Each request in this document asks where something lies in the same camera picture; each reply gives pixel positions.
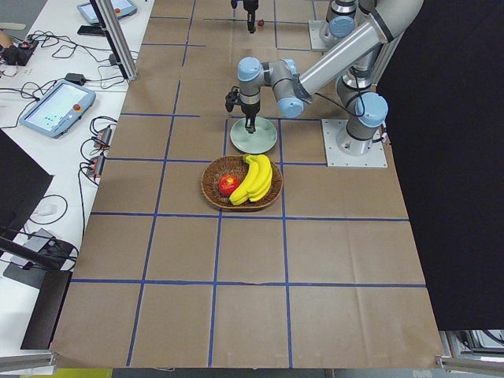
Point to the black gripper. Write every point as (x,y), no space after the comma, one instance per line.
(250,5)
(250,110)

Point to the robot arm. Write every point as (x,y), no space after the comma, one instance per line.
(358,29)
(339,22)

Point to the light green plate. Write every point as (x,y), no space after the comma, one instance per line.
(261,141)

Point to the brown wicker basket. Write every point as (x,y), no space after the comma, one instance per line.
(237,166)

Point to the yellow banana bunch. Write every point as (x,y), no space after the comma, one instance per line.
(257,182)

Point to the red apple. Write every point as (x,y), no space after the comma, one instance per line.
(228,183)

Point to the grey hub boxes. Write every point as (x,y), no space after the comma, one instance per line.
(101,145)

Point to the black smartphone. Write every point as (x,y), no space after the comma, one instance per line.
(90,30)

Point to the black power brick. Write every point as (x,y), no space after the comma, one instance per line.
(76,78)

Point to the left teach pendant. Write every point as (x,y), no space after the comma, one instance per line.
(59,109)

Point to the black monitor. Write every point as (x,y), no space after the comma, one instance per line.
(23,184)

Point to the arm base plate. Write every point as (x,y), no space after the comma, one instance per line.
(343,151)
(320,37)

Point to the aluminium profile post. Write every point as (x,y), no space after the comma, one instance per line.
(110,25)

